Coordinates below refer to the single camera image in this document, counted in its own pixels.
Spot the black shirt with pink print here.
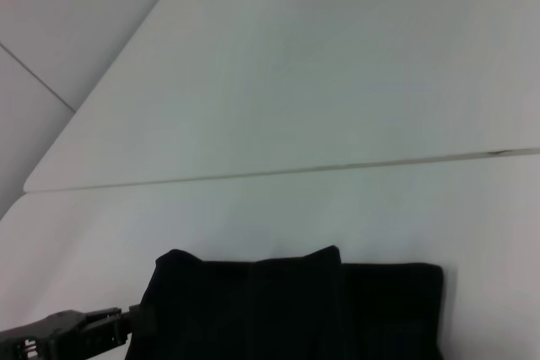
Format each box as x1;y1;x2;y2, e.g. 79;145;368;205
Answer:
123;244;446;360

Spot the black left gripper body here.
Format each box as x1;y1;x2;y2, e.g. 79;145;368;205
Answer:
0;310;88;360

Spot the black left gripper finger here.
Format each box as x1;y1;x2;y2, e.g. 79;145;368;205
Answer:
79;304;144;347

